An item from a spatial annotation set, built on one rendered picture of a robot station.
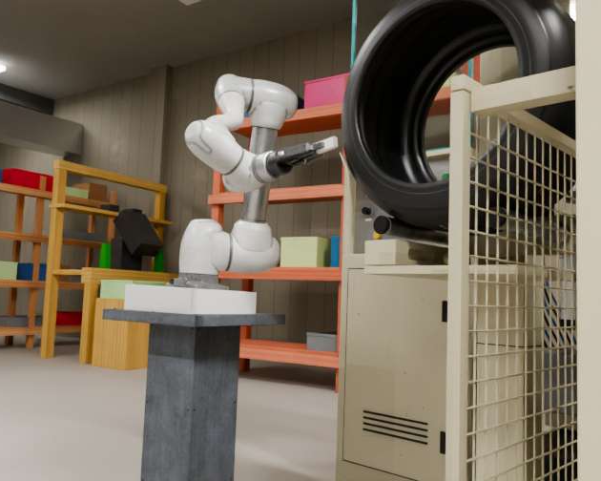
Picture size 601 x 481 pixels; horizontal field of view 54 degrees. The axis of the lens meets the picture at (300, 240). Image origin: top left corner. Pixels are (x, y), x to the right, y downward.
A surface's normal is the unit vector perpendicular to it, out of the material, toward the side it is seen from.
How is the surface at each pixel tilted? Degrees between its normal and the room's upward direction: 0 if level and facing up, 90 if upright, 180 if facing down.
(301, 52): 90
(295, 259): 90
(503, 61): 90
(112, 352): 90
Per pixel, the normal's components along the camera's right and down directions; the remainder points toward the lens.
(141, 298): -0.58, -0.10
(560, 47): 0.07, -0.19
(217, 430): 0.82, -0.02
